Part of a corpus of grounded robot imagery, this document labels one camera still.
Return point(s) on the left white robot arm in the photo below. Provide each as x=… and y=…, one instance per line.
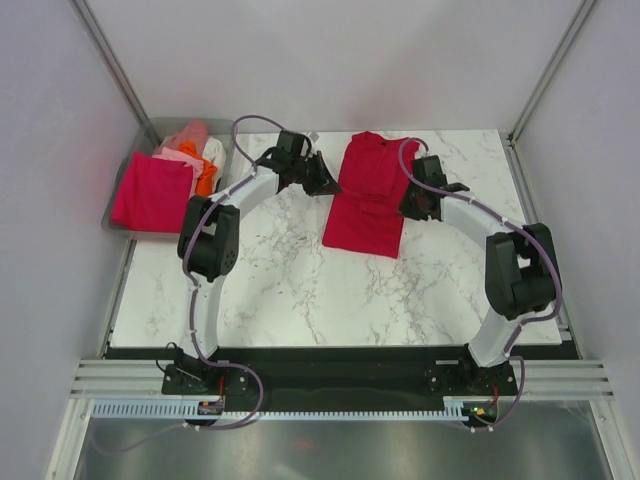
x=209, y=241

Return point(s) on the clear plastic bin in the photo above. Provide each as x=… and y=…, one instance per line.
x=150, y=139

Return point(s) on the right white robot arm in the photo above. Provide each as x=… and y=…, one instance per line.
x=521, y=274

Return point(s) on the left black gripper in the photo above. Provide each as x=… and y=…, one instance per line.
x=324, y=184

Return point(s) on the orange t shirt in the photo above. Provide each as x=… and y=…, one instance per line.
x=204, y=183

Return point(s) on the white slotted cable duct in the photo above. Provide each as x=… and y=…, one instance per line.
x=358, y=406

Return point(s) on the light pink t shirt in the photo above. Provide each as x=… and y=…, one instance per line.
x=178, y=174

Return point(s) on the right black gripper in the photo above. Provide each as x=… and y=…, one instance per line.
x=406, y=209

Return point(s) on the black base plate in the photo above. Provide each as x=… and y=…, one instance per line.
x=262, y=371

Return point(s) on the folded magenta t shirt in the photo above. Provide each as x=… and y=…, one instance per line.
x=140, y=203

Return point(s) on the white t shirt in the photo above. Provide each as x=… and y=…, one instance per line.
x=214, y=152

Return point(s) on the salmon pink t shirt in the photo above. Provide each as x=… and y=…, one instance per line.
x=196, y=131

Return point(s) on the red t shirt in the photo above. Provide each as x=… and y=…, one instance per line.
x=364, y=217

